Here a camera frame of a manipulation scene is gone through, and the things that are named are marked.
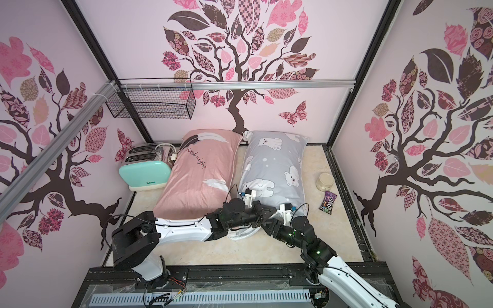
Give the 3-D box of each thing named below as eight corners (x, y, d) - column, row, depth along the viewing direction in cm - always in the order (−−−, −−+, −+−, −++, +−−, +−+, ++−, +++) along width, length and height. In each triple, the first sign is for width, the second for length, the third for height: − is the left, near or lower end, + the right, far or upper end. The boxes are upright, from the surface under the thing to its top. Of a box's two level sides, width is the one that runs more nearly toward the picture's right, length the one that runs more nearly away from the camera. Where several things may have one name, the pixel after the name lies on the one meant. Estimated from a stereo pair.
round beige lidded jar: (317, 191, 100) (321, 184, 95) (314, 180, 105) (318, 172, 99) (331, 191, 100) (336, 184, 95) (327, 180, 105) (332, 172, 99)
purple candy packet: (318, 208, 95) (319, 206, 93) (324, 192, 101) (326, 190, 99) (330, 214, 93) (331, 212, 91) (335, 197, 99) (337, 195, 97)
